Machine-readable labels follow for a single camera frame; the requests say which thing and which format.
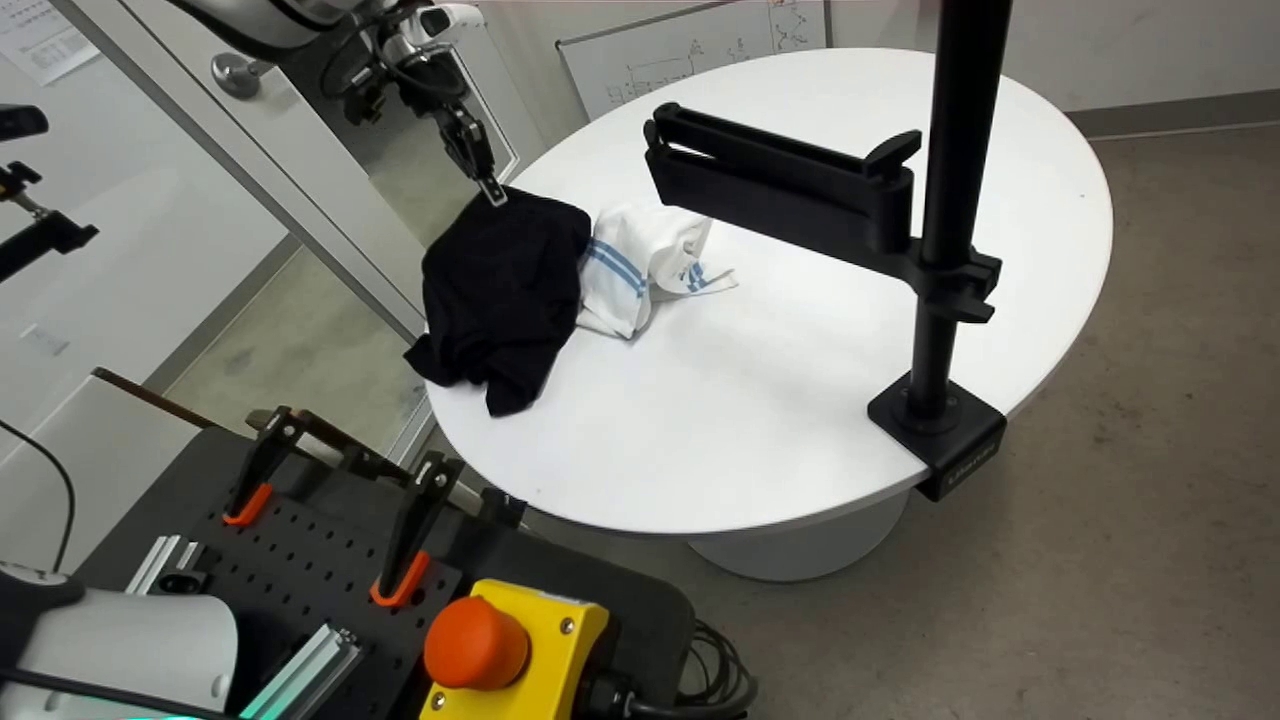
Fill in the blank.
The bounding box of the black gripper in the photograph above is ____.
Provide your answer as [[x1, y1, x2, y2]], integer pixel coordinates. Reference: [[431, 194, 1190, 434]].
[[351, 37, 516, 207]]

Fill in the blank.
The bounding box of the black cloth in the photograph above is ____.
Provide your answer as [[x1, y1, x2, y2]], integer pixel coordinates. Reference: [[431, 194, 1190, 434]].
[[400, 186, 601, 419]]

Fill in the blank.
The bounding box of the black clamp-on pole arm stand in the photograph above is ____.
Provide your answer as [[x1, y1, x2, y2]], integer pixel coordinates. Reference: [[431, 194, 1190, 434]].
[[640, 0, 1018, 503]]

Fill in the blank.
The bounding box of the white blue striped cloth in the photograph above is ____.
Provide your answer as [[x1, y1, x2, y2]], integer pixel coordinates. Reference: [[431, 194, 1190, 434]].
[[570, 217, 742, 345]]

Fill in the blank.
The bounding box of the white framed glass door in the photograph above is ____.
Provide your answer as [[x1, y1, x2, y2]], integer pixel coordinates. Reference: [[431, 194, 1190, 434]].
[[51, 0, 525, 338]]

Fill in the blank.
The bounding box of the metal framed scribbled whiteboard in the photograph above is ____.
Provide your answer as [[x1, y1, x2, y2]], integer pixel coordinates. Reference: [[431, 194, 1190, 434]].
[[553, 0, 831, 125]]

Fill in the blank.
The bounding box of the black perforated board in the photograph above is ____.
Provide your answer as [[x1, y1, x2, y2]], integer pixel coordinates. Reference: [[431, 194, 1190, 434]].
[[74, 423, 705, 720]]

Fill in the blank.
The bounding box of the white paper sheet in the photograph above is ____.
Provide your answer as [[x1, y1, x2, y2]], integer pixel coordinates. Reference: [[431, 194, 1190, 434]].
[[0, 0, 104, 87]]

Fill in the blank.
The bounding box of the yellow emergency stop red button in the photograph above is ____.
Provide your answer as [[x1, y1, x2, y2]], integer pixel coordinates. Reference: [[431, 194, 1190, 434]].
[[416, 576, 617, 720]]

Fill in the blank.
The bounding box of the silver aluminium extrusion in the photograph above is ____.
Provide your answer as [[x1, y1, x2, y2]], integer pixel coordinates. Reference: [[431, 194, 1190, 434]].
[[119, 531, 210, 602], [238, 619, 364, 720]]

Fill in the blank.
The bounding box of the silver door handle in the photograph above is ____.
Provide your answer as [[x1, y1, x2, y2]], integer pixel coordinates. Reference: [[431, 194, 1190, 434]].
[[210, 48, 278, 102]]

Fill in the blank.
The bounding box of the black clamp orange handle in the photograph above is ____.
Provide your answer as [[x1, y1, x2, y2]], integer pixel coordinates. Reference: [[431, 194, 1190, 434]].
[[368, 453, 471, 617], [218, 404, 351, 537]]

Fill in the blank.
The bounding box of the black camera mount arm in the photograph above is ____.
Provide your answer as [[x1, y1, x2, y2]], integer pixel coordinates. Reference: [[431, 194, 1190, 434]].
[[0, 156, 100, 285]]

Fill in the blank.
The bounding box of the small black bracket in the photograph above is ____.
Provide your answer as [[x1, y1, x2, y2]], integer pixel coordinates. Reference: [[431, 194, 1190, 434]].
[[0, 102, 51, 144]]

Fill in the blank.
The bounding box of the thin black cable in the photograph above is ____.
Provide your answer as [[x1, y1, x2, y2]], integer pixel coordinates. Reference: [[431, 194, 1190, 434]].
[[0, 418, 80, 579]]

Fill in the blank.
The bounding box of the black cable bundle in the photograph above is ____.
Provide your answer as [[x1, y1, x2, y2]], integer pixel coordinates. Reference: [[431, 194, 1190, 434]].
[[585, 626, 760, 720]]

